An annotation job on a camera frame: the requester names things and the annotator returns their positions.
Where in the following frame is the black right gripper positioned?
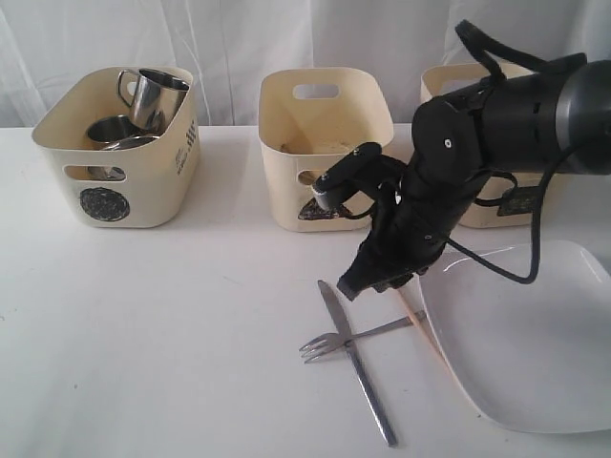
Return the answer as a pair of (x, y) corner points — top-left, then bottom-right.
(336, 176), (458, 302)

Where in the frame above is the wooden chopstick pale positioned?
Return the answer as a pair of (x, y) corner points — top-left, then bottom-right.
(395, 290), (449, 372)

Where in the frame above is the steel mug front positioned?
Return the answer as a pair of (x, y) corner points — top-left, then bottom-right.
(116, 68), (190, 135)

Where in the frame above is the steel mug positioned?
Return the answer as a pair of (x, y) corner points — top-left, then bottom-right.
(116, 68), (190, 135)
(86, 114), (142, 147)

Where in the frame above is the stainless steel bowl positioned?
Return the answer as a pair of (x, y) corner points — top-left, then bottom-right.
(87, 135), (159, 181)

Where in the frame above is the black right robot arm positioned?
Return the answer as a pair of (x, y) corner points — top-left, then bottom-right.
(337, 60), (610, 299)

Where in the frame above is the steel table knife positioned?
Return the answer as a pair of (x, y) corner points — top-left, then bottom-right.
(317, 280), (398, 448)

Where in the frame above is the steel fork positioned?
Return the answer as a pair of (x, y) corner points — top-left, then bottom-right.
(299, 314), (413, 364)

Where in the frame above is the white square plate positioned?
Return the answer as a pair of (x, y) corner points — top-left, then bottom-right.
(419, 240), (610, 434)

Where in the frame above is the cream bin with triangle mark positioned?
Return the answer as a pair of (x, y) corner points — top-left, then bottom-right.
(259, 67), (394, 232)

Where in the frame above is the cream bin with square mark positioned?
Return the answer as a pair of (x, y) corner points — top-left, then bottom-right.
(420, 62), (569, 229)

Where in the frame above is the cream bin with circle mark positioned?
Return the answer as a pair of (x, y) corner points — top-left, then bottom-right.
(32, 67), (200, 228)

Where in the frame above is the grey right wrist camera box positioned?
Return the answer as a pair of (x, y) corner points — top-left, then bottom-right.
(311, 142), (408, 220)

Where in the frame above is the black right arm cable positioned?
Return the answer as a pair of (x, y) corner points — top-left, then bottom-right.
(443, 18), (588, 286)

